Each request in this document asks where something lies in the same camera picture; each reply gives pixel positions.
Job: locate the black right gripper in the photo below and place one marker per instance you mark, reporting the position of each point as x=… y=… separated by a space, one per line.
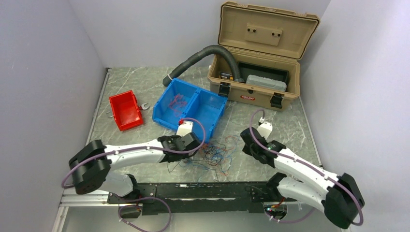
x=246 y=150

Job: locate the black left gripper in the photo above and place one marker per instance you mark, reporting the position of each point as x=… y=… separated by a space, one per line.
x=175 y=137

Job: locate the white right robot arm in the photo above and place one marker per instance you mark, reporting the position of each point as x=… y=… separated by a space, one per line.
x=337 y=196

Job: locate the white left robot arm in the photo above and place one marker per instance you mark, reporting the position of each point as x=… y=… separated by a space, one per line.
x=93 y=168

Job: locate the blue two-compartment plastic bin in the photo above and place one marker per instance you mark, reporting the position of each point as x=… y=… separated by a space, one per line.
x=182 y=99

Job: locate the red plastic bin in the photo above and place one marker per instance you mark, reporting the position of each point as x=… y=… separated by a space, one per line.
x=126 y=111

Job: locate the grey plastic organizer case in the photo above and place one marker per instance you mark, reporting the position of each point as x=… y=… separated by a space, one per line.
x=266 y=82

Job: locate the black tray in toolbox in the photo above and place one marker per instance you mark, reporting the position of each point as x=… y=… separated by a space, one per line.
x=247 y=69

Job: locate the tan plastic toolbox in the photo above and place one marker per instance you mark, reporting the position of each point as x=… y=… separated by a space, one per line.
x=264 y=36

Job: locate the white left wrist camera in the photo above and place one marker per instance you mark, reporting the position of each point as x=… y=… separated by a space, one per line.
x=184 y=127

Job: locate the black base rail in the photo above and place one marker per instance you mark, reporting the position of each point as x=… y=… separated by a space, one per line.
x=205 y=197

